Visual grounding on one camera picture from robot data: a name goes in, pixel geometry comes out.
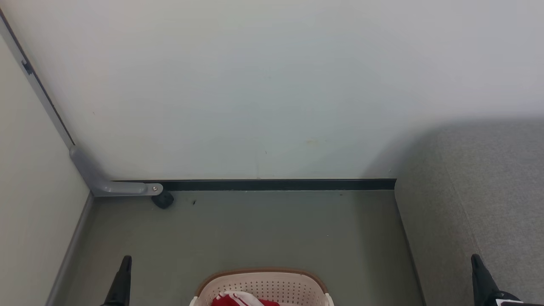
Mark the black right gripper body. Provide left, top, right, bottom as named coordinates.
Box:
left=495, top=292, right=544, bottom=306

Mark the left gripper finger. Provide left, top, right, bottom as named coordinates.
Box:
left=101, top=255, right=133, bottom=306

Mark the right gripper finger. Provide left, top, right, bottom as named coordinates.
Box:
left=470, top=254, right=503, bottom=306

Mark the red and white garment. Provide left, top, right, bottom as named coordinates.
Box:
left=211, top=291, right=281, bottom=306

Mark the grey fabric sofa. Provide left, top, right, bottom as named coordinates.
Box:
left=394, top=120, right=544, bottom=306

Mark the black caster wheel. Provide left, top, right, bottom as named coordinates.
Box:
left=152, top=191, right=175, bottom=210

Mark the beige perforated laundry basket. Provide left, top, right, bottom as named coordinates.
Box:
left=189, top=268, right=335, bottom=306

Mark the black baseboard strip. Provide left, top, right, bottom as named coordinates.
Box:
left=113, top=178, right=397, bottom=191

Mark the grey partition foot bracket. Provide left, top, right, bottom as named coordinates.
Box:
left=69, top=145, right=164, bottom=197

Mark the grey partition frame post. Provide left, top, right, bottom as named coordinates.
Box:
left=0, top=8, right=76, bottom=150

